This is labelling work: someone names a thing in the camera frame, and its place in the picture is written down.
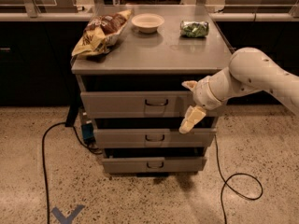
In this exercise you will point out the grey metal drawer cabinet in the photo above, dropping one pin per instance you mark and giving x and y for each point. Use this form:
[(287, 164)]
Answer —
[(186, 13)]

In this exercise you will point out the blue power box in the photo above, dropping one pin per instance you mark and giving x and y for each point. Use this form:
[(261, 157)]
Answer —
[(87, 132)]

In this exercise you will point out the grey bottom drawer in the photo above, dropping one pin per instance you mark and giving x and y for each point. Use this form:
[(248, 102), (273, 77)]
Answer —
[(153, 165)]

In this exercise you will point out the green snack bag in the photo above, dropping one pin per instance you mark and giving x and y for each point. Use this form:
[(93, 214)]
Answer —
[(194, 29)]

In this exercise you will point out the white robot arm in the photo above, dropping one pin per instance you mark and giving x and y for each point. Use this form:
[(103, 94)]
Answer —
[(249, 71)]

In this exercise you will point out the white paper bowl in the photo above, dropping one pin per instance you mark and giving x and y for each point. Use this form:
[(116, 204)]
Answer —
[(147, 22)]

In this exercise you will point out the grey top drawer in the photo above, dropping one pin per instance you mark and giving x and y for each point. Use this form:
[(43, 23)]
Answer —
[(136, 104)]

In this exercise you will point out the grey middle drawer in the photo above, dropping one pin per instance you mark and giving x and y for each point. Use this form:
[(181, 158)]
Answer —
[(141, 138)]

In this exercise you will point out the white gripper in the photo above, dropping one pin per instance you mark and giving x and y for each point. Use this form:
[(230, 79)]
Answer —
[(204, 93)]

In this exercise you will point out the dark counter cabinets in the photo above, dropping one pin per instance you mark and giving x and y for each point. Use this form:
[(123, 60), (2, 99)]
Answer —
[(36, 69)]

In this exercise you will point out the grey drawer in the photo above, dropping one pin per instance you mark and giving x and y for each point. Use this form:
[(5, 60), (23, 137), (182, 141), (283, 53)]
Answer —
[(136, 104), (141, 138), (153, 165)]

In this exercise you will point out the yellow brown chip bag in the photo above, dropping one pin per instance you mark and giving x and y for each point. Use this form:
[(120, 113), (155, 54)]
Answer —
[(101, 33)]

